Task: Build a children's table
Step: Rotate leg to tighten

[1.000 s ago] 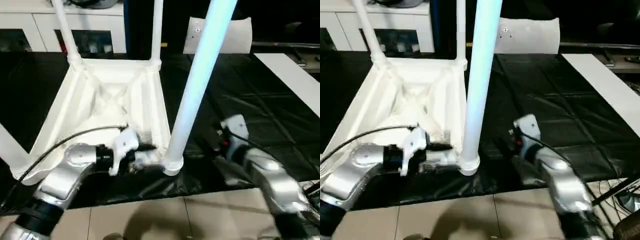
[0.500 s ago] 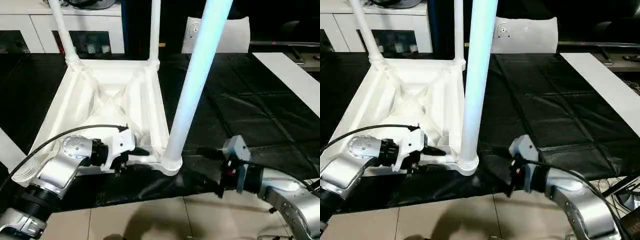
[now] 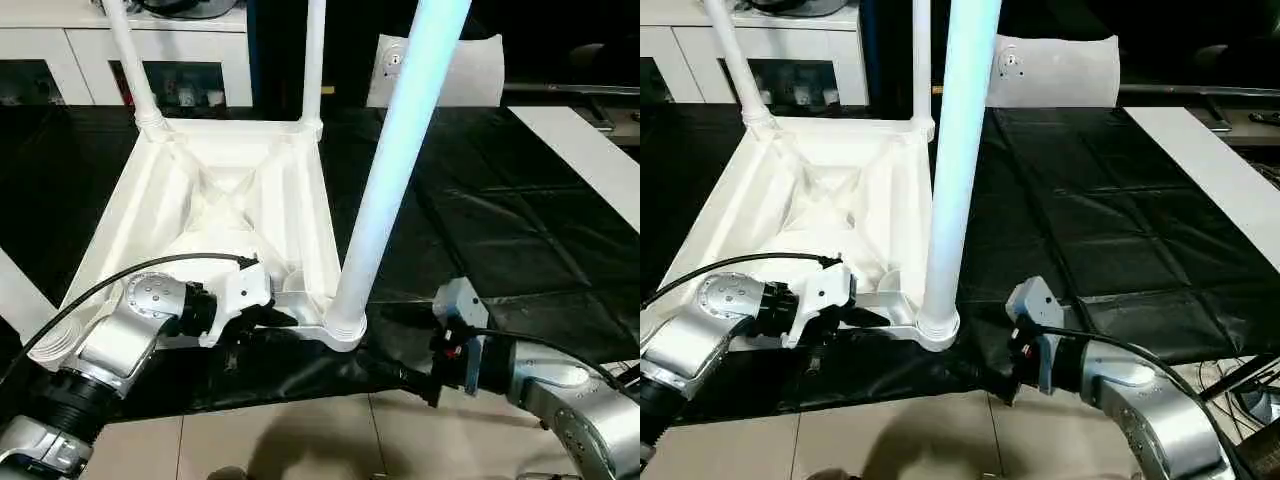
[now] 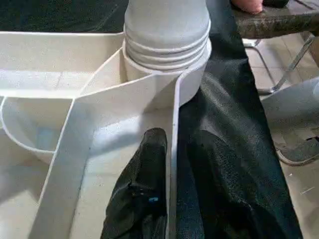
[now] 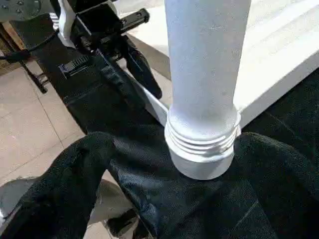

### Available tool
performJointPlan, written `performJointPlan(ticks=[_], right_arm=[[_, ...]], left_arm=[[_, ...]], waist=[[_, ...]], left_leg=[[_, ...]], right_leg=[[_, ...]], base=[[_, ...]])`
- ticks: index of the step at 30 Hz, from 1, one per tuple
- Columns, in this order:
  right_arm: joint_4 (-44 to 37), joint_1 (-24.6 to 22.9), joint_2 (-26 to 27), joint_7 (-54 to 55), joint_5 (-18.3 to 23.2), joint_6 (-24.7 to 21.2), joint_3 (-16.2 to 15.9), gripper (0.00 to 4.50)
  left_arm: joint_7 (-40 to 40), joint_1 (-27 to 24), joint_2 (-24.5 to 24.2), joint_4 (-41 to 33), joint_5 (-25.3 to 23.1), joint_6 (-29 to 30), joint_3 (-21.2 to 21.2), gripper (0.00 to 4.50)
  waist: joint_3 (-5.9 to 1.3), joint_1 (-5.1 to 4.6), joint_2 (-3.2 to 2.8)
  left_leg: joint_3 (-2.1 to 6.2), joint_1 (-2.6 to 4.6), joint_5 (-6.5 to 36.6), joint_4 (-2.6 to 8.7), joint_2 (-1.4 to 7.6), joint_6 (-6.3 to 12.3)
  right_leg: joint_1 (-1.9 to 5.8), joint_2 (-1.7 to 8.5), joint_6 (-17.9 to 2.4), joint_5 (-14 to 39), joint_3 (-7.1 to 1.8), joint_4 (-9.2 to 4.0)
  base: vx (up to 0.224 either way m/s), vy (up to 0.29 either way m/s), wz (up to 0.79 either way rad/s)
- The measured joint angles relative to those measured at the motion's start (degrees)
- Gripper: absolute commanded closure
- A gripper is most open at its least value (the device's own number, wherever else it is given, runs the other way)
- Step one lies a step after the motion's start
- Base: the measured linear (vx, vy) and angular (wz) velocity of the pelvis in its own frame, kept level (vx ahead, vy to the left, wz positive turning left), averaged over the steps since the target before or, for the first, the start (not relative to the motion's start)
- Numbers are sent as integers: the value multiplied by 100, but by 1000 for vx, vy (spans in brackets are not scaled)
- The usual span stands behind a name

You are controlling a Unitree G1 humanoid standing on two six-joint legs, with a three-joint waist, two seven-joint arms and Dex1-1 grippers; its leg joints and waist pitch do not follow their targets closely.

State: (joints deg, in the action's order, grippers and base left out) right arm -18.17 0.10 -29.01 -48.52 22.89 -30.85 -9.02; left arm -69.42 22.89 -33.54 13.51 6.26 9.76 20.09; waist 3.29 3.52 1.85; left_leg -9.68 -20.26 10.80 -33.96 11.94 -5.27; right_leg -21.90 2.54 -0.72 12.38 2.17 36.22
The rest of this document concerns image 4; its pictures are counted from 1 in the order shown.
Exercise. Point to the white plastic table leg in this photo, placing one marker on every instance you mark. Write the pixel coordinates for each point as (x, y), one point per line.
(167, 25)

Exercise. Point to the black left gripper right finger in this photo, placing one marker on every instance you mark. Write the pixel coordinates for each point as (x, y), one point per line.
(229, 199)

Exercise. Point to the white plastic table top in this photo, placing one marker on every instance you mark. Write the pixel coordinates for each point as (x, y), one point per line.
(37, 49)

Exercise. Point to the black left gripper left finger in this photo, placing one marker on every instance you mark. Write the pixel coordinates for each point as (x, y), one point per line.
(139, 194)

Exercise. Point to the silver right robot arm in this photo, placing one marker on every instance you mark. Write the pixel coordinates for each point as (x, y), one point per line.
(294, 107)

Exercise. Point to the black table mat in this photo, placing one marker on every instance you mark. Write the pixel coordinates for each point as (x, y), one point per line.
(224, 112)

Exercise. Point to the grey stand base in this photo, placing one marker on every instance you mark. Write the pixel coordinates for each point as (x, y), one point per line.
(299, 152)

